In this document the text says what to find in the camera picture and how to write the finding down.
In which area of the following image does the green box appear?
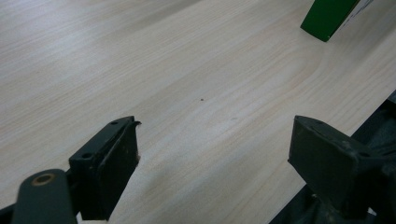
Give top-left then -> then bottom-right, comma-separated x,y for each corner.
300,0 -> 375,43

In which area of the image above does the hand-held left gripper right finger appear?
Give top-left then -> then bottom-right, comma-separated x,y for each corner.
288,115 -> 396,220

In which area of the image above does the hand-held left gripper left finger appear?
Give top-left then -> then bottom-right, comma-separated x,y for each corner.
68,116 -> 142,221

